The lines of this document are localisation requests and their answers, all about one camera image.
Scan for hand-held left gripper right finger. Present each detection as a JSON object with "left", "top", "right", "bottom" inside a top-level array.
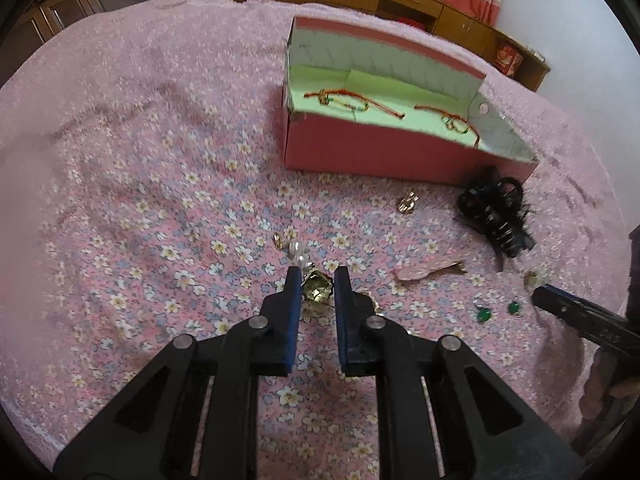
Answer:
[{"left": 334, "top": 266, "right": 583, "bottom": 480}]

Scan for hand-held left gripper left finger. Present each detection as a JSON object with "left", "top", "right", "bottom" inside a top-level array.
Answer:
[{"left": 52, "top": 266, "right": 303, "bottom": 480}]

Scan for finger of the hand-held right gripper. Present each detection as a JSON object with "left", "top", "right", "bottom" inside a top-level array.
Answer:
[{"left": 531, "top": 284, "right": 598, "bottom": 335}]

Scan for gold bell charm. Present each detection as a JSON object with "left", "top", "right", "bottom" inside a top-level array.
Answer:
[{"left": 302, "top": 270, "right": 336, "bottom": 307}]

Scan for pearl drop earring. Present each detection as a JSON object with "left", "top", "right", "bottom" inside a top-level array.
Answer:
[{"left": 272, "top": 230, "right": 308, "bottom": 267}]

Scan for pink hair clip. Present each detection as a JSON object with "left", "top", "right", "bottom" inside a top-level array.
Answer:
[{"left": 394, "top": 259, "right": 468, "bottom": 283}]

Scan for black feather hair clip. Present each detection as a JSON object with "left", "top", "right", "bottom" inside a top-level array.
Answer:
[{"left": 456, "top": 165, "right": 537, "bottom": 271}]

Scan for pink cardboard box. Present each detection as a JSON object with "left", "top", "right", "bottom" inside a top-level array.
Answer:
[{"left": 282, "top": 15, "right": 541, "bottom": 186}]

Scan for person's right hand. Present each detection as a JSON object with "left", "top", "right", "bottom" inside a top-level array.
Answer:
[{"left": 580, "top": 347, "right": 640, "bottom": 423}]

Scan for small gold brooch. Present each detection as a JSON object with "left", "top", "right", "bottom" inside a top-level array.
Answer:
[{"left": 522, "top": 267, "right": 551, "bottom": 289}]

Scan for pink floral blanket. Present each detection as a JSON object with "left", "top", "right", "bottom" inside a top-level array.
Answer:
[{"left": 0, "top": 0, "right": 636, "bottom": 480}]

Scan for red snack bag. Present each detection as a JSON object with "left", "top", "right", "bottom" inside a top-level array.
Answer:
[{"left": 495, "top": 44, "right": 524, "bottom": 77}]

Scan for short red string bracelet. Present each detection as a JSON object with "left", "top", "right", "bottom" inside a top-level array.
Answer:
[{"left": 414, "top": 104, "right": 483, "bottom": 148}]

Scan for long red string bracelet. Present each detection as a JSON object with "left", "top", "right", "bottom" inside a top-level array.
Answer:
[{"left": 304, "top": 89, "right": 406, "bottom": 121}]

